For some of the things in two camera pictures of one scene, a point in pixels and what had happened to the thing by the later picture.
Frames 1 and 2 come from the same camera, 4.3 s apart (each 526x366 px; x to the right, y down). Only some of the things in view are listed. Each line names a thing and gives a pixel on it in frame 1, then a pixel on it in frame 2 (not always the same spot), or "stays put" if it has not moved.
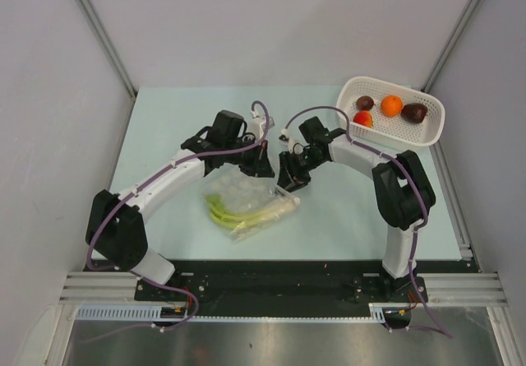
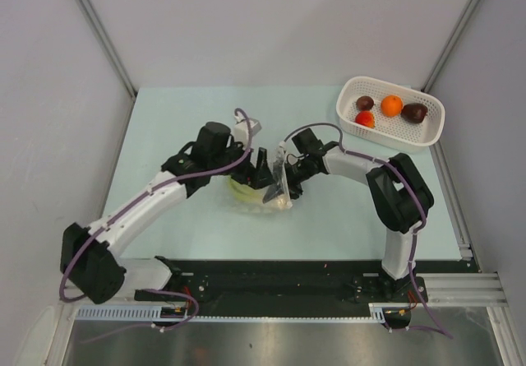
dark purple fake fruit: x=414 y=113 stays put
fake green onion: x=243 y=222 -> x=246 y=194
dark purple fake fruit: x=364 y=103 stays put
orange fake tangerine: x=391 y=105 stays put
